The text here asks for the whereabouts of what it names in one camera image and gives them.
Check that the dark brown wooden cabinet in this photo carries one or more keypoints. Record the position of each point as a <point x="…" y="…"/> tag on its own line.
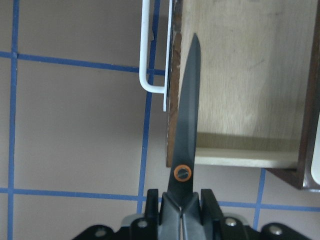
<point x="301" y="178"/>

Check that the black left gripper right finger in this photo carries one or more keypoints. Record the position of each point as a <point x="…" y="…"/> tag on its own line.
<point x="211" y="217"/>

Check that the light wooden drawer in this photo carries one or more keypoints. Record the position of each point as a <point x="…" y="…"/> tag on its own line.
<point x="248" y="62"/>

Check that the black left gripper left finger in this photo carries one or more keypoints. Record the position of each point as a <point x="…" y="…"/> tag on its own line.
<point x="154" y="216"/>

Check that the grey orange-handled scissors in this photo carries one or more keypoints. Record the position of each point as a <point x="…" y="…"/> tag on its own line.
<point x="180" y="204"/>

